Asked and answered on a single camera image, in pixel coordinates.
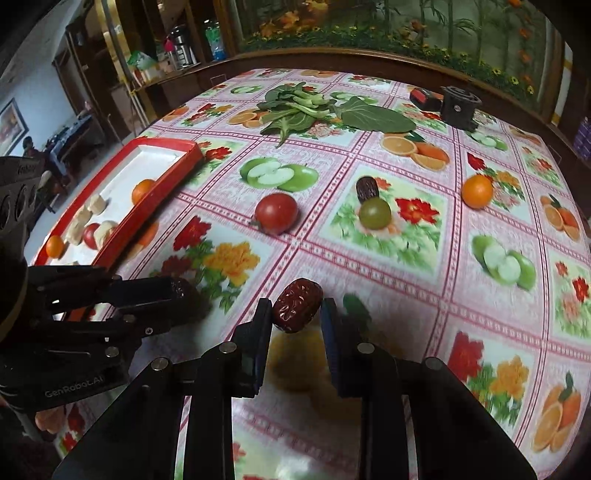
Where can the floral fruit tablecloth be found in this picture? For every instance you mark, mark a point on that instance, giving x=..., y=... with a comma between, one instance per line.
x=501, y=294

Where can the orange in tray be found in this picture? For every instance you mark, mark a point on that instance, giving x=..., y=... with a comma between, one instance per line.
x=140, y=190
x=54, y=247

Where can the green leafy vegetable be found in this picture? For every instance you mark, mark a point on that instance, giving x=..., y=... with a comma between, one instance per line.
x=292, y=110

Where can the left hand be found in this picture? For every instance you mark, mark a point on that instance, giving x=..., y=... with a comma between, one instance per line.
x=64, y=418

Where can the green plastic bottle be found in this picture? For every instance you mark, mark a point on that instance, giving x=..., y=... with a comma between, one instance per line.
x=214, y=39

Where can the seated person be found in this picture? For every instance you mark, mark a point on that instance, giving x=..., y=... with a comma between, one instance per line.
x=29, y=151

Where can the beige cube block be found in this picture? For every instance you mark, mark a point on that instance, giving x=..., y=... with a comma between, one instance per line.
x=75, y=232

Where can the red tomato on table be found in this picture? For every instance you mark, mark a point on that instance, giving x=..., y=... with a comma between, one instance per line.
x=276, y=213

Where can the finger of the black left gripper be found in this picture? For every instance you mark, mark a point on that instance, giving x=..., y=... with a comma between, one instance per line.
x=147, y=304
x=70, y=284

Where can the dark wrinkled date far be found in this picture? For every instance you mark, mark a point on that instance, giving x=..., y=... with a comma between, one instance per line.
x=367, y=188

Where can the beige block in tray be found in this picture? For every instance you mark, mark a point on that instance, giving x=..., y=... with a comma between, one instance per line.
x=96, y=204
x=82, y=216

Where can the aquarium with plants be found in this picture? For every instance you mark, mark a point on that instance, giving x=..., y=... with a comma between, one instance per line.
x=510, y=45

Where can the red rimmed white tray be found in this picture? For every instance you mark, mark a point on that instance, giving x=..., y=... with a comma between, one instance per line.
x=167, y=161

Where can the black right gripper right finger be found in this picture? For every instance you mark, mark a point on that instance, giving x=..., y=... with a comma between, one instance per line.
x=415, y=404

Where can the orange on table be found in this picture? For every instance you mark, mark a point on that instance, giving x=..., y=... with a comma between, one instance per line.
x=477, y=192

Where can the red black small box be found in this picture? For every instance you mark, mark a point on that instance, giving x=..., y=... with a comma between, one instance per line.
x=426, y=100

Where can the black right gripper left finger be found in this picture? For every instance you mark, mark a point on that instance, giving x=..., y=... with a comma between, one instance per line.
x=136, y=437

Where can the red tomato in tray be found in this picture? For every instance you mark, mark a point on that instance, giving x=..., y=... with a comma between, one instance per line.
x=88, y=236

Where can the dark red date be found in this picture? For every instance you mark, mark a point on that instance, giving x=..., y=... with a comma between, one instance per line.
x=189, y=303
x=297, y=305

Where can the green round fruit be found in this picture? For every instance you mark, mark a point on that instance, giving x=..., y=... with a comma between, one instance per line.
x=375, y=214

